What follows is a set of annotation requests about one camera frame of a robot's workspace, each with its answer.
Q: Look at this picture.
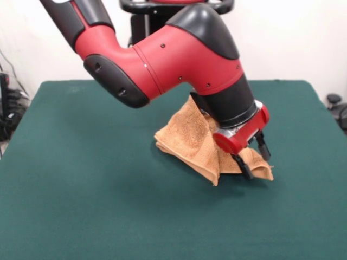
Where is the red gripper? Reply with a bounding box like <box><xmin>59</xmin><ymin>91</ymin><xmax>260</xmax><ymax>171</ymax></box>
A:
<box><xmin>213</xmin><ymin>105</ymin><xmax>272</xmax><ymax>181</ymax></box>

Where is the orange terry towel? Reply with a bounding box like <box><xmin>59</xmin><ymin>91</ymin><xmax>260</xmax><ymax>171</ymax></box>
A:
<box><xmin>153</xmin><ymin>97</ymin><xmax>274</xmax><ymax>187</ymax></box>

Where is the dark green table cloth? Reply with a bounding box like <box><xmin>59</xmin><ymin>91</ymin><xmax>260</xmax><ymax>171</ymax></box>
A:
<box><xmin>0</xmin><ymin>79</ymin><xmax>347</xmax><ymax>260</ymax></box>

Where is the black equipment box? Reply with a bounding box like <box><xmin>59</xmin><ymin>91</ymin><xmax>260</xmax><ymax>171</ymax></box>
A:
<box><xmin>0</xmin><ymin>72</ymin><xmax>11</xmax><ymax>120</ymax></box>

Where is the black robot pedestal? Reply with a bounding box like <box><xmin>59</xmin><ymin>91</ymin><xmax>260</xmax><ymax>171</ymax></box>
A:
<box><xmin>119</xmin><ymin>0</ymin><xmax>234</xmax><ymax>49</ymax></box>

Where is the black cable bundle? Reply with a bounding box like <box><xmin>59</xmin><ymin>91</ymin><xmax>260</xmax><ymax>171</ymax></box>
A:
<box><xmin>0</xmin><ymin>88</ymin><xmax>31</xmax><ymax>142</ymax></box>

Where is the grey wall cable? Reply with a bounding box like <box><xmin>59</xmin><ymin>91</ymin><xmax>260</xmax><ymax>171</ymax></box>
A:
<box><xmin>0</xmin><ymin>50</ymin><xmax>30</xmax><ymax>98</ymax></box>

